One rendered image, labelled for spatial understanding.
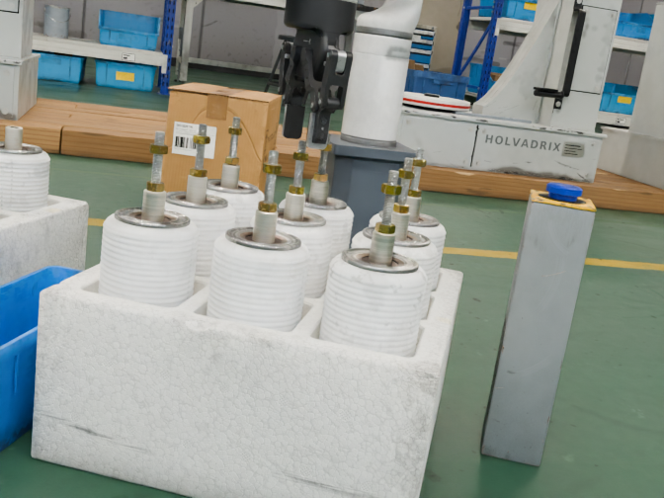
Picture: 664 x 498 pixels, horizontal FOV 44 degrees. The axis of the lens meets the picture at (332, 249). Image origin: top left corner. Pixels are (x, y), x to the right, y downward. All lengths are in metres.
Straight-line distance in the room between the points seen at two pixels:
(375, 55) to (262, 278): 0.61
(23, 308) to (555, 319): 0.64
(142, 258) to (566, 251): 0.46
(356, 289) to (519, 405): 0.32
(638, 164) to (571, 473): 2.69
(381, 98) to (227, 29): 7.87
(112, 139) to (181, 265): 1.89
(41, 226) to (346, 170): 0.47
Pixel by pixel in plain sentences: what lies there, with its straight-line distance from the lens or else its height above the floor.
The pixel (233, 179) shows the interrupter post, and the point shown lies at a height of 0.26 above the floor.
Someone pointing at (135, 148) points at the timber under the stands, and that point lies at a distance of 2.70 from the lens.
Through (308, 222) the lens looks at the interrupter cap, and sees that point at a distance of 0.91.
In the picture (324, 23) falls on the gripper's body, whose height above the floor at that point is 0.47.
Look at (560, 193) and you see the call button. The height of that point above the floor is 0.32.
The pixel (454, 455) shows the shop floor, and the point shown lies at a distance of 1.01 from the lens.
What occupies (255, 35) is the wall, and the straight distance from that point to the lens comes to 9.19.
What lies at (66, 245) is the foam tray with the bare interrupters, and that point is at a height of 0.13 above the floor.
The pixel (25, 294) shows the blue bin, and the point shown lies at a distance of 1.08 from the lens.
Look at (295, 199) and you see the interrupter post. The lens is 0.91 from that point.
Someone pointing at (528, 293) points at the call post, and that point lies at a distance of 0.95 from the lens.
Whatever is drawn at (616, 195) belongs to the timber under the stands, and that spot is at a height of 0.05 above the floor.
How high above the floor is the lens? 0.45
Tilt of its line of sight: 14 degrees down
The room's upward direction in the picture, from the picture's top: 8 degrees clockwise
